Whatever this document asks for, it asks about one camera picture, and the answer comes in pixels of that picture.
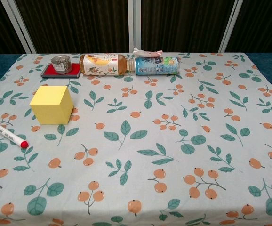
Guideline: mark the yellow cube block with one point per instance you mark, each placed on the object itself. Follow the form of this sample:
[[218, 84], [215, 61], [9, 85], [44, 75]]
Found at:
[[51, 110]]

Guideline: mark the pink white tissue packet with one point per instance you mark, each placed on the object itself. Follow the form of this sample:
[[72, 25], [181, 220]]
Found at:
[[147, 53]]

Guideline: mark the amber tea plastic bottle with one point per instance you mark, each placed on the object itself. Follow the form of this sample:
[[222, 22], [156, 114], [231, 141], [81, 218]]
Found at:
[[100, 64]]

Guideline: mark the floral fruit print tablecloth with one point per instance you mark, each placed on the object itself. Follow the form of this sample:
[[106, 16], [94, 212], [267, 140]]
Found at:
[[150, 141]]

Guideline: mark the red and white marker pen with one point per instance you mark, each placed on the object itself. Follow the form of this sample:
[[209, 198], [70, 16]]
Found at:
[[7, 134]]

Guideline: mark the small metal tin can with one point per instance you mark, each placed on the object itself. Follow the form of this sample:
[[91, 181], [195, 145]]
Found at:
[[61, 64]]

